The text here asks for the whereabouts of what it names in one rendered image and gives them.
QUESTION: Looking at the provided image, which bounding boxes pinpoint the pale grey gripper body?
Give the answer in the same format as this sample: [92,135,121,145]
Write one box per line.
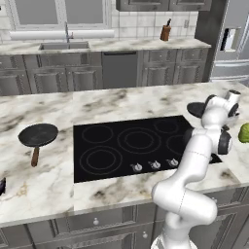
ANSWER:
[227,113,241,129]

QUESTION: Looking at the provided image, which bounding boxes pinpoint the green lettuce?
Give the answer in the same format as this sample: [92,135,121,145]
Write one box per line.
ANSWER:
[237,123,249,144]

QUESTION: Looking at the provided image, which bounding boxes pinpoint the silver hob knob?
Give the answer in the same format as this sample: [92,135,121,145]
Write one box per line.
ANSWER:
[149,160,162,170]
[130,162,144,173]
[167,158,180,168]

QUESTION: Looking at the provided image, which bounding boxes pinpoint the grey island drawer front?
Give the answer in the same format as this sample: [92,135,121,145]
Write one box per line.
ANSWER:
[207,186,249,209]
[53,205,157,235]

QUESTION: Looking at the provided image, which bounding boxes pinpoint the steel fridge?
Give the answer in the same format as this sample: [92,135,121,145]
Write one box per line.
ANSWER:
[208,0,249,88]

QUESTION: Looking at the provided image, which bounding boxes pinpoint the grey base cupboards beside fridge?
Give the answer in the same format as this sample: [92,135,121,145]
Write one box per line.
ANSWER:
[138,48,210,88]

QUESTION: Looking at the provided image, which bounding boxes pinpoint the grey island cupboard door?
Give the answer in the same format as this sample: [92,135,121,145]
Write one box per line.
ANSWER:
[189,205,249,249]
[32,223,156,249]

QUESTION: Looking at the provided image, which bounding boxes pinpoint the wooden knife block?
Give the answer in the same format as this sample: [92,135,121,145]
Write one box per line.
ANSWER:
[160,18,172,42]

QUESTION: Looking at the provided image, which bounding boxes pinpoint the black glass hob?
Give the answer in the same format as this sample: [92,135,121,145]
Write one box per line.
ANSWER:
[73,115,224,184]

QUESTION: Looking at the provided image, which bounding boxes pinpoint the grey dishwasher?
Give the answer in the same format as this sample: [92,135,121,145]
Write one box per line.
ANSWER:
[101,51,140,90]

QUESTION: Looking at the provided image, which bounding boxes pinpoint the steel sink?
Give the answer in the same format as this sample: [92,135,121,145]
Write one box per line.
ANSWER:
[38,41,91,52]

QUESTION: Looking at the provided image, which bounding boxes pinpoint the silver tap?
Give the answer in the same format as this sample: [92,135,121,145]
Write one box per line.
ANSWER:
[63,21,75,44]

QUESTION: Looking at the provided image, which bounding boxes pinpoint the grey base cupboards under sink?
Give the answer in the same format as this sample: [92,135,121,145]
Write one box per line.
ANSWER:
[0,52,103,97]

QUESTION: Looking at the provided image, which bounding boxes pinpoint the white window sill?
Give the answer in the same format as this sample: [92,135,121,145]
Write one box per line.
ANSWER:
[9,29,116,42]

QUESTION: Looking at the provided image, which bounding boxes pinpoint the grey wall cupboards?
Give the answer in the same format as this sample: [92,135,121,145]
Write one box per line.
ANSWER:
[115,0,214,13]

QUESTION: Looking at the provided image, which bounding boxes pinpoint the black pan with wooden handle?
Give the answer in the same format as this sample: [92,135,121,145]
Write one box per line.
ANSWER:
[18,123,60,168]

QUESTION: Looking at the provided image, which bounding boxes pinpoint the window with white frame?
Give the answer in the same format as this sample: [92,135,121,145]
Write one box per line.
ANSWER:
[7,0,113,31]

